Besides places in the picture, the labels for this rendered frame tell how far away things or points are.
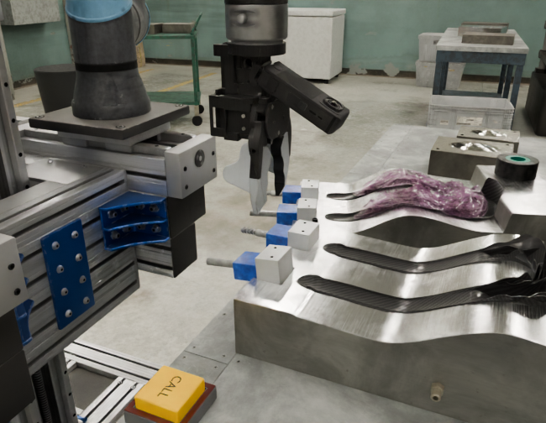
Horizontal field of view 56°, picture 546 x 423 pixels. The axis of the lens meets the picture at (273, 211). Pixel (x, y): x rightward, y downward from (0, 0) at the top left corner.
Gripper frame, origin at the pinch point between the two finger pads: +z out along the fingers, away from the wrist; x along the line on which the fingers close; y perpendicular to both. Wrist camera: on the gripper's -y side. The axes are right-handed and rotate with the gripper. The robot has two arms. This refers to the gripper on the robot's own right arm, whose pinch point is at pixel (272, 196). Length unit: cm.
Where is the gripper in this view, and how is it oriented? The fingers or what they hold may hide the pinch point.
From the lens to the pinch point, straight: 70.2
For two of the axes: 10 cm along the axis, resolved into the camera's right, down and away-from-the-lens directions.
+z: 0.0, 9.1, 4.1
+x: -4.1, 3.7, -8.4
